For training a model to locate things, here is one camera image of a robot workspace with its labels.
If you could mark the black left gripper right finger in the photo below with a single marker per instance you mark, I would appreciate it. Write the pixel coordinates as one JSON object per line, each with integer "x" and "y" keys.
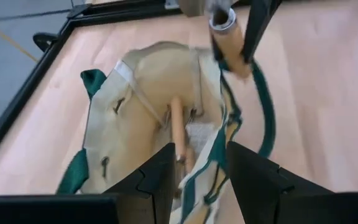
{"x": 253, "y": 177}

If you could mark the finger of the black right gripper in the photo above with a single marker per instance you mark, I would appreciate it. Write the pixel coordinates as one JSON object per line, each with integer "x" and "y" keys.
{"x": 217, "y": 49}
{"x": 259, "y": 28}

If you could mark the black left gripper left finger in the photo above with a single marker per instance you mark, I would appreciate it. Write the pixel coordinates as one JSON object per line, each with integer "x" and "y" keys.
{"x": 160, "y": 174}

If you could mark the cream canvas bag green trim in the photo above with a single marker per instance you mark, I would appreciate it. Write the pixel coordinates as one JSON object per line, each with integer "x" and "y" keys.
{"x": 154, "y": 112}

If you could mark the black aluminium table frame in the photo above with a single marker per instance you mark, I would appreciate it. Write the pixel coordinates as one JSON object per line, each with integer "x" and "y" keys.
{"x": 26, "y": 93}

